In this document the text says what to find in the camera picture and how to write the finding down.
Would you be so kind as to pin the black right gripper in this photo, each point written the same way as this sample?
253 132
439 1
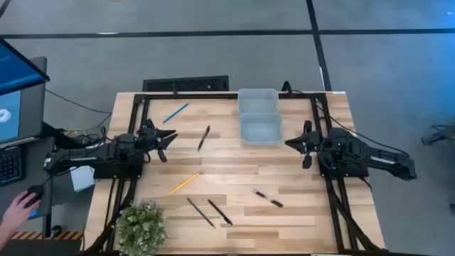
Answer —
313 142

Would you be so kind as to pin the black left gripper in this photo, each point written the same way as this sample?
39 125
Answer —
149 140

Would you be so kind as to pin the blue pencil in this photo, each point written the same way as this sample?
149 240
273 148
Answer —
175 113

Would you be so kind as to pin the yellow pencil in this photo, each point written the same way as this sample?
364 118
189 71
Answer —
185 183

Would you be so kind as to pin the black pen with white band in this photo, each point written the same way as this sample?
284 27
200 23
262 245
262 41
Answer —
268 198

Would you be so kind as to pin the dark green coloured pencil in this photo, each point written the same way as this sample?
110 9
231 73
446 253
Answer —
200 212

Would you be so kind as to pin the green artificial potted plant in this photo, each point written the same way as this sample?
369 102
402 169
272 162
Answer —
140 229

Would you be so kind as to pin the person's forearm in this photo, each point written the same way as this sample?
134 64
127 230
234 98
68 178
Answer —
3 240

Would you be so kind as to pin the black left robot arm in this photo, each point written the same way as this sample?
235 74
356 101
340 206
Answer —
89 156

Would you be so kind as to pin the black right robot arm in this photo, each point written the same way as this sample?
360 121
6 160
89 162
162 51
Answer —
355 149

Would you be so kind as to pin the clear plastic container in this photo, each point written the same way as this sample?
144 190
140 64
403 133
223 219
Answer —
261 129
258 101

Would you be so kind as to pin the black perforated floor panel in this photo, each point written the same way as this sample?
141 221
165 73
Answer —
185 84

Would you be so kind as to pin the grey-framed computer monitor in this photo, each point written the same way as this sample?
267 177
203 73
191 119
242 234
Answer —
33 113

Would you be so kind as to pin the grey desk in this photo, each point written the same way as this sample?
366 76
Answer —
33 170

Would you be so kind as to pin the black computer mouse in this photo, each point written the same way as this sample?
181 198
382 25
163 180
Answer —
35 192

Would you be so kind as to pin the black round caster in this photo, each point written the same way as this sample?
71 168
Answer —
55 231

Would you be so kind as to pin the black computer keyboard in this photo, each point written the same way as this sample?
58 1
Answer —
10 165

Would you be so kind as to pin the black-framed computer monitor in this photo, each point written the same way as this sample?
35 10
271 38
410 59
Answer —
17 71

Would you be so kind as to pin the person's hand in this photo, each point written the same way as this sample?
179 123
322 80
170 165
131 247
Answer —
17 213

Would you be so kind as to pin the dark grey panel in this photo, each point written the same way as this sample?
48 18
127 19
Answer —
35 248

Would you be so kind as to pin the black aluminium table frame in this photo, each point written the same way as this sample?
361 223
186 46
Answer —
195 96

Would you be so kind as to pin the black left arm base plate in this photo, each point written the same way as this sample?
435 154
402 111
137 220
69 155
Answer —
117 174

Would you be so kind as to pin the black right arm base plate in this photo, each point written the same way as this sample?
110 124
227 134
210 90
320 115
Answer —
355 174

